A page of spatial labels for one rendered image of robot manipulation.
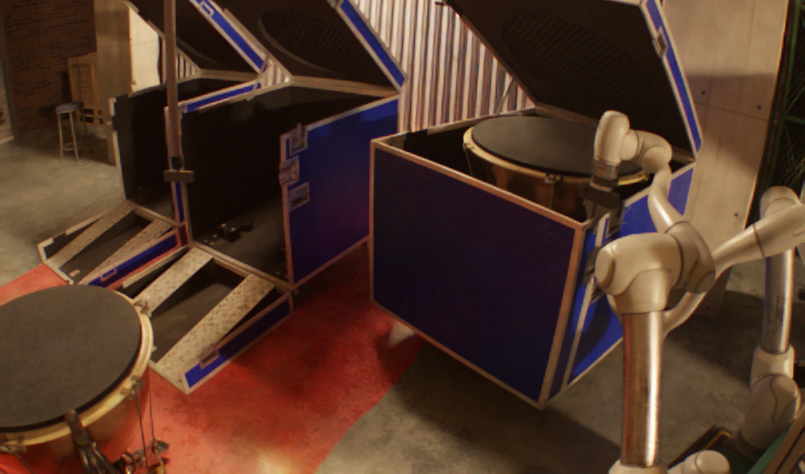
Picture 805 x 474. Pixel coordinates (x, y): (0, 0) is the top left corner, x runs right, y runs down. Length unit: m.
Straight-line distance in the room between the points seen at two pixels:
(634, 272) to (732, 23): 1.92
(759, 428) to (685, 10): 1.99
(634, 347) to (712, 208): 1.90
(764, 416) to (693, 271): 0.67
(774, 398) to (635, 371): 0.65
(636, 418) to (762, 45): 2.12
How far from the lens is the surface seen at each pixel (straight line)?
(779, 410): 1.80
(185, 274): 3.16
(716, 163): 3.01
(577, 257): 1.81
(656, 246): 1.27
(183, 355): 2.70
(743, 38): 2.92
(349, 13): 2.78
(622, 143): 1.75
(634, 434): 1.31
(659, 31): 2.00
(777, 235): 1.54
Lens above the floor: 1.67
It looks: 26 degrees down
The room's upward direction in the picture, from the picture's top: 3 degrees clockwise
